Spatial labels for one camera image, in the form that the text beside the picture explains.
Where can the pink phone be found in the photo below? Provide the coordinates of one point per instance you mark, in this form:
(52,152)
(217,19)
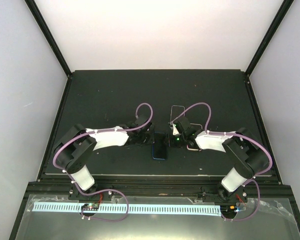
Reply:
(176,112)

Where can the right control board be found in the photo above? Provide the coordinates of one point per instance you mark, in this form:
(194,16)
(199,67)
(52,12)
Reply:
(232,208)

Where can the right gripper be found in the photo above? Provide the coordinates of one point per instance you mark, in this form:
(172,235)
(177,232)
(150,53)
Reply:
(171,144)

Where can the right black frame post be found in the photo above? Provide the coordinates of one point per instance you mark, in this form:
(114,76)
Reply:
(272,29)

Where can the left control board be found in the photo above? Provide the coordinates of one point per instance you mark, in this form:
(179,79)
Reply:
(90,207)

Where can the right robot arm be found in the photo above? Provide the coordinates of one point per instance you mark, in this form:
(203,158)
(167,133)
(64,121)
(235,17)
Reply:
(249,157)

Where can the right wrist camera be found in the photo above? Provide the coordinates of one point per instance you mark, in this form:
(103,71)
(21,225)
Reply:
(175,130)

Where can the left black frame post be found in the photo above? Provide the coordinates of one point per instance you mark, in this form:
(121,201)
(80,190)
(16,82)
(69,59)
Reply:
(36,13)

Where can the control board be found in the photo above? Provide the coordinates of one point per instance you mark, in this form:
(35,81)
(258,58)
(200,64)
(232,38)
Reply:
(90,207)
(232,208)

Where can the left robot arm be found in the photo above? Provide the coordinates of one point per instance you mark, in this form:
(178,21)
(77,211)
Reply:
(72,152)

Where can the black phone case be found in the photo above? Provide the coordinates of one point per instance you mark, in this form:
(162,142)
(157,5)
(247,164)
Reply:
(160,137)

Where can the black frame post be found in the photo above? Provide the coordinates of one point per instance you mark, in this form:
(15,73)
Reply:
(36,13)
(272,29)

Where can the beige phone case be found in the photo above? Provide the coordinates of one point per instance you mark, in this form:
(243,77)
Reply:
(191,143)

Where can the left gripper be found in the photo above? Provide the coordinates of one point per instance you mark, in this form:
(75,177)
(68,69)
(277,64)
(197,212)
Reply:
(151,141)

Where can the white slotted cable duct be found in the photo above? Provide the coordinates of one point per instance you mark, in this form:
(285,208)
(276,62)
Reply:
(143,209)

